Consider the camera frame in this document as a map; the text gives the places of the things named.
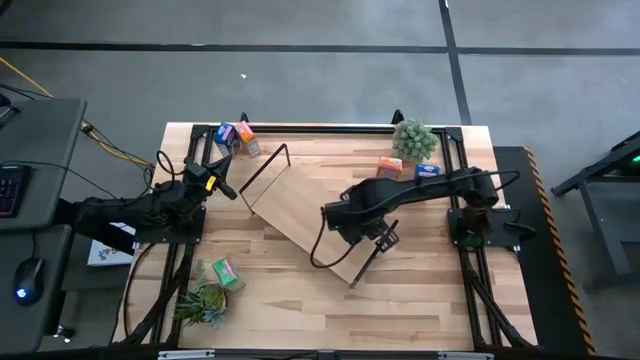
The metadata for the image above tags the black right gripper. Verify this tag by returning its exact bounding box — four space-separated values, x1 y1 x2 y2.
335 215 401 254

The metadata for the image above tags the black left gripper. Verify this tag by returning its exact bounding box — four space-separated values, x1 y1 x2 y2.
187 153 239 202

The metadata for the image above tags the orange Mini Wheats cereal box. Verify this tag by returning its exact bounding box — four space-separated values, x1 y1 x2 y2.
375 156 404 180
233 120 263 159

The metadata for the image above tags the green Apple Jacks cereal box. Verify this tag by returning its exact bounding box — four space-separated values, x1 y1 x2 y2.
211 257 247 293

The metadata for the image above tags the round bushy green potted plant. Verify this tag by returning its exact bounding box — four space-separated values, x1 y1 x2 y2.
391 118 440 164

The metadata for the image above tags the spiky succulent potted plant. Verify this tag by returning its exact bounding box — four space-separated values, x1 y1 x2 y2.
173 259 229 330

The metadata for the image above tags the white cardboard box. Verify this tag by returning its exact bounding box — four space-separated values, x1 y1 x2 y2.
86 222 137 268

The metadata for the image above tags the black mat with striped edge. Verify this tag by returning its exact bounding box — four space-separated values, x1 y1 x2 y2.
492 145 597 356

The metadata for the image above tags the grey desk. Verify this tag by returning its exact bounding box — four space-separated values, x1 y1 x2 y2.
0 98 87 354

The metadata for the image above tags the black keyboard with coloured lights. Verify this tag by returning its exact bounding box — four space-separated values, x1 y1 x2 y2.
0 163 31 220

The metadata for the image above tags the neighbouring black table stand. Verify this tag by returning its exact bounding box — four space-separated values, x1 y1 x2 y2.
550 130 640 291

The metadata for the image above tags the black computer mouse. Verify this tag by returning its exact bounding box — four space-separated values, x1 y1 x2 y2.
12 257 45 307

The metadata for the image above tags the wooden shelf with black frame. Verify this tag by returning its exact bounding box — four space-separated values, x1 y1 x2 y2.
238 143 401 290

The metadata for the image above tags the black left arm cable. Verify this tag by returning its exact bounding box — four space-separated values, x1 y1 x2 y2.
155 149 187 177

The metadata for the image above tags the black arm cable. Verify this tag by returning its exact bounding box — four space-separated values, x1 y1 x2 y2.
155 149 187 177
308 208 362 270

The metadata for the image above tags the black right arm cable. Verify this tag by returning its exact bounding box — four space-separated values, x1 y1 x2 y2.
308 208 362 270

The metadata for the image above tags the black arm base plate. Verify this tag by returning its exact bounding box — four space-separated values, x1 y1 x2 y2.
447 206 522 250
132 205 207 246

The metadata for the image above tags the black aluminium table frame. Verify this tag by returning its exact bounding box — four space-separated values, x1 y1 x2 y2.
119 122 539 351

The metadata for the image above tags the silver bracket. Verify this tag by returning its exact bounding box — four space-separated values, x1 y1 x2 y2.
158 349 216 360
438 351 494 360

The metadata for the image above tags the black keyboard cable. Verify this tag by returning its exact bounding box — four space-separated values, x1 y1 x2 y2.
0 159 119 201

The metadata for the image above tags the yellow cable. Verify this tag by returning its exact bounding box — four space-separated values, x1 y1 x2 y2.
0 55 154 169

